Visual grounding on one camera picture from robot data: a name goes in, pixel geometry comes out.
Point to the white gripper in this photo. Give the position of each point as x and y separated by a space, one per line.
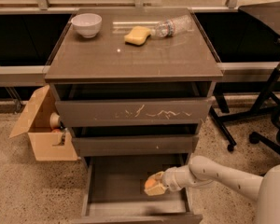
170 179

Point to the orange fruit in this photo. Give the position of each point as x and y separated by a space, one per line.
150 183

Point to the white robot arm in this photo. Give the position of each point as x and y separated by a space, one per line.
200 172

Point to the grey middle drawer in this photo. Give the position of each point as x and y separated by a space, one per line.
135 140

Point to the grey drawer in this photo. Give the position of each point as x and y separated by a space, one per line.
115 193
135 140
130 104

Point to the grey bottom drawer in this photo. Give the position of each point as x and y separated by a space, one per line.
115 193

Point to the grey top drawer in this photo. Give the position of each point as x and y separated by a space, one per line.
130 104

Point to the grey drawer cabinet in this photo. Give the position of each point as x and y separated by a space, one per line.
106 58

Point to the open cardboard box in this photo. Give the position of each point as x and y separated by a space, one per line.
47 144

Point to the white cup in box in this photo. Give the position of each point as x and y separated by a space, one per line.
54 121

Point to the yellow sponge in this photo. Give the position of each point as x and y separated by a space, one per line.
137 36

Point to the clear plastic water bottle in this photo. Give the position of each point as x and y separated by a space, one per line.
172 27

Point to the white ceramic bowl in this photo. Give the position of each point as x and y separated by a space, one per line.
87 24

